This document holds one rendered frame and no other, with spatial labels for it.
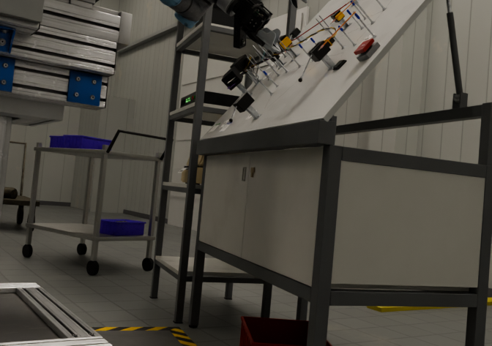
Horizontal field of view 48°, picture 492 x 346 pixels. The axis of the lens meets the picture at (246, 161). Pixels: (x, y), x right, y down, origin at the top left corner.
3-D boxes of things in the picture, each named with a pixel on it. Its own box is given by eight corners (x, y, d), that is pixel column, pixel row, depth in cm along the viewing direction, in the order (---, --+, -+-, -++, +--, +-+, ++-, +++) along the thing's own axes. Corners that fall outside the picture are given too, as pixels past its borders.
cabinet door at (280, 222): (308, 286, 154) (320, 145, 156) (239, 257, 205) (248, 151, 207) (316, 287, 155) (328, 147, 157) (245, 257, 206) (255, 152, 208)
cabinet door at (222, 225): (240, 257, 205) (250, 152, 207) (198, 240, 256) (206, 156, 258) (245, 257, 206) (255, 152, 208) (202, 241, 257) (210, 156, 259)
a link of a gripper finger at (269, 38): (283, 43, 173) (262, 23, 173) (273, 57, 176) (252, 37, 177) (288, 41, 175) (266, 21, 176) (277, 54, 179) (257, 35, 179)
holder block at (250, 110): (239, 134, 209) (221, 115, 207) (260, 112, 213) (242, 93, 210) (244, 134, 205) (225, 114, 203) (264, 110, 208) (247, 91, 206)
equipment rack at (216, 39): (173, 323, 259) (211, -61, 269) (147, 296, 316) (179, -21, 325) (271, 323, 278) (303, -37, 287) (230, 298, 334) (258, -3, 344)
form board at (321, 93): (201, 143, 262) (199, 140, 261) (331, 3, 289) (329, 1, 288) (326, 122, 152) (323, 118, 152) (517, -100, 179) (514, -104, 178)
